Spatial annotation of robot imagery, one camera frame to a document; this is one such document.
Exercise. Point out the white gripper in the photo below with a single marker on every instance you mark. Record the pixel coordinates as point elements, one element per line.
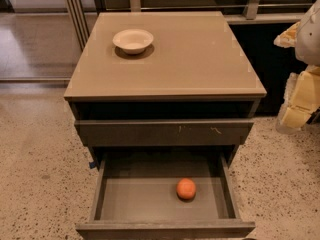
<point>309,40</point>

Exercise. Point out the orange fruit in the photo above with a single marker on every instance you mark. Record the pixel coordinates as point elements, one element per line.
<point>186,189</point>

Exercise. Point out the grey drawer cabinet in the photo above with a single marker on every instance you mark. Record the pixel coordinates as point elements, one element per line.
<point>195,69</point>

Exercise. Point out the grey top drawer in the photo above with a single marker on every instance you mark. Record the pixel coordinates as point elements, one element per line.
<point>147,133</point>

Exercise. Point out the grey open middle drawer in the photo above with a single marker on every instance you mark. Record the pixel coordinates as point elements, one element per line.
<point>136,199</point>

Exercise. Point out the white bowl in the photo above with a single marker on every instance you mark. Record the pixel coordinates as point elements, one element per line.
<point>133,41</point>

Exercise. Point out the blue tape piece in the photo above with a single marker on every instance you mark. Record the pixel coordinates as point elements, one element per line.
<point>92,165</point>

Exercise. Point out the metal window frame post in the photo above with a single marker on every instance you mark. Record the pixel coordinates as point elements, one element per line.
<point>75,10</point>

